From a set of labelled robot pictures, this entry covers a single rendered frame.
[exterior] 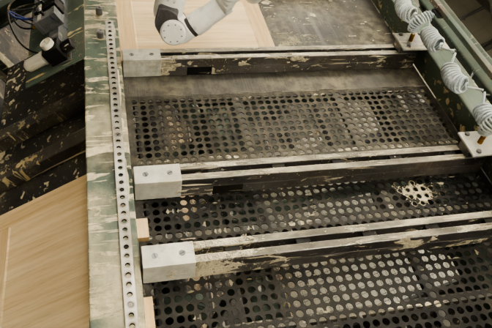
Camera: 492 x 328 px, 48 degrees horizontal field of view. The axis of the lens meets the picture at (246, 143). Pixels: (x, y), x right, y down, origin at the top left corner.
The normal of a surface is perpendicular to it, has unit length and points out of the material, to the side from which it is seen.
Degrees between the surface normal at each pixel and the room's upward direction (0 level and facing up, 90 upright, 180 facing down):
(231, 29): 58
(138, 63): 90
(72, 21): 90
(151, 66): 90
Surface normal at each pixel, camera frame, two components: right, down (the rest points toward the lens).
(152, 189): 0.21, 0.72
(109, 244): 0.14, -0.69
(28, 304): -0.40, -0.55
